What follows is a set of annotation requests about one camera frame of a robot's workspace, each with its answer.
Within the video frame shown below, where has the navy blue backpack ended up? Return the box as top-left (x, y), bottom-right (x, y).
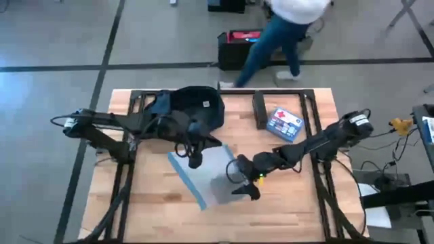
top-left (142, 85), bottom-right (226, 150)

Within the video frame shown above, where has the black coloured marker case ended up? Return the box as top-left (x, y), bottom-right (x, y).
top-left (252, 90), bottom-right (269, 130)

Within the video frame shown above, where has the blue first aid kit box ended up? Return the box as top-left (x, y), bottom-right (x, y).
top-left (266, 106), bottom-right (305, 143)

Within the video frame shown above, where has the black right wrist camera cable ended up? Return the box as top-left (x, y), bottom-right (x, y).
top-left (224, 158), bottom-right (240, 185)

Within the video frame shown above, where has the person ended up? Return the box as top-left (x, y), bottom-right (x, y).
top-left (218, 0), bottom-right (332, 89)

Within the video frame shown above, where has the yellow cable connector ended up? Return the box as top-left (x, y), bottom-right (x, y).
top-left (389, 117), bottom-right (414, 137)

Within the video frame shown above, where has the black left wrist camera cable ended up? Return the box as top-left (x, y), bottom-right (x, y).
top-left (174, 141), bottom-right (191, 159)

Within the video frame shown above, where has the grey metal stand leg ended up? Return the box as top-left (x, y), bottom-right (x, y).
top-left (388, 0), bottom-right (418, 28)

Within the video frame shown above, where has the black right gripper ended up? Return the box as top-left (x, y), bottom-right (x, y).
top-left (236, 151), bottom-right (276, 182)

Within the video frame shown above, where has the black box on floor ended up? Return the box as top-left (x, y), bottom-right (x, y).
top-left (207, 0), bottom-right (246, 14)

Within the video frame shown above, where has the white paper sheet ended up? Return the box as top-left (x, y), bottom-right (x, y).
top-left (358, 182), bottom-right (393, 229)

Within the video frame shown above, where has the white and blue booklet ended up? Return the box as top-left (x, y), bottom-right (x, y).
top-left (422, 116), bottom-right (434, 144)

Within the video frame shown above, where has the black toolbox with red lid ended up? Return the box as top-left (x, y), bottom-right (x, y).
top-left (217, 29), bottom-right (264, 71)

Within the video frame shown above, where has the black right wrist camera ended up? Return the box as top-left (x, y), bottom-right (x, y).
top-left (232, 182), bottom-right (262, 201)

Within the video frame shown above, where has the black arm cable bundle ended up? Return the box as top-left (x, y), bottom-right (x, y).
top-left (317, 182), bottom-right (370, 244)
top-left (76, 159), bottom-right (135, 244)

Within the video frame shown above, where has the grey computer stand base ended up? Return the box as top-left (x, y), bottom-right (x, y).
top-left (300, 35), bottom-right (315, 52)

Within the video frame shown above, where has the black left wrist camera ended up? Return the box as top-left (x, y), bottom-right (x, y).
top-left (188, 150), bottom-right (203, 169)

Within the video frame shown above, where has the black power adapter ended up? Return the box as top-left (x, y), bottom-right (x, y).
top-left (374, 173), bottom-right (399, 190)

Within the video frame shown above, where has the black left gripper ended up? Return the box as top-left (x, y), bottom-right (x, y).
top-left (158, 110), bottom-right (224, 149)

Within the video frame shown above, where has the white mesh pouch blue trim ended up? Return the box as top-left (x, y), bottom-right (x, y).
top-left (167, 144), bottom-right (250, 211)

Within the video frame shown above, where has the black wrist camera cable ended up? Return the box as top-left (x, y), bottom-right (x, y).
top-left (224, 158), bottom-right (240, 185)
top-left (174, 141), bottom-right (191, 159)

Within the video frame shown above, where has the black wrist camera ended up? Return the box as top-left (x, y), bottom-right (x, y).
top-left (232, 182), bottom-right (262, 201)
top-left (188, 150), bottom-right (203, 169)

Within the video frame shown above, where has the black cable with yellow connector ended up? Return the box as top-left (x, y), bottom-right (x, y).
top-left (371, 129), bottom-right (395, 139)

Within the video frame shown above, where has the black metal bar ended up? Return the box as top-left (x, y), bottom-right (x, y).
top-left (360, 180), bottom-right (434, 210)

